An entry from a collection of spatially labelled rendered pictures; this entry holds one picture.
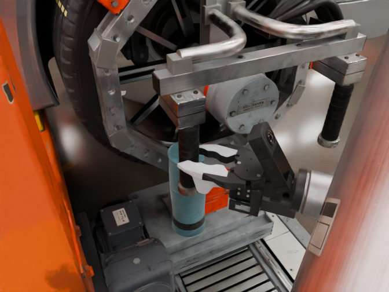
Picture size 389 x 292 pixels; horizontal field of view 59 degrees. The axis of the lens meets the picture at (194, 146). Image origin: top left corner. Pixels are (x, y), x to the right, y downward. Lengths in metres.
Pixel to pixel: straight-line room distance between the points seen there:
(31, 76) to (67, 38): 0.20
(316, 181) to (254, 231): 0.82
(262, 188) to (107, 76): 0.37
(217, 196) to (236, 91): 0.46
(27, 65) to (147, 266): 0.58
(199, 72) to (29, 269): 0.37
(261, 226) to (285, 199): 0.77
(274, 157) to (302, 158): 1.45
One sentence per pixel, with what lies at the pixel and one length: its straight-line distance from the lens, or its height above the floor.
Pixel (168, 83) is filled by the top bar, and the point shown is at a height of 0.97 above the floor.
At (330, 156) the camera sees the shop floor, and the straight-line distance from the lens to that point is 2.05.
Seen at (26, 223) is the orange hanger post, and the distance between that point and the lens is 0.47.
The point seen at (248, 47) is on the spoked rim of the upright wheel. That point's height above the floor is 0.86.
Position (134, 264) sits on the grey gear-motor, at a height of 0.40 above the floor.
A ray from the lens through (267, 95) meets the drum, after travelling 0.71.
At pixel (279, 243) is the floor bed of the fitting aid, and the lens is 1.45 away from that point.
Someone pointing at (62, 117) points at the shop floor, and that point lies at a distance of 2.38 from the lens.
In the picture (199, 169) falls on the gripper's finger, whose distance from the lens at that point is 0.57.
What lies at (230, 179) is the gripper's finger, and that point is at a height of 0.84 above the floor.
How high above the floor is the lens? 1.22
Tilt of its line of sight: 38 degrees down
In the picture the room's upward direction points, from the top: straight up
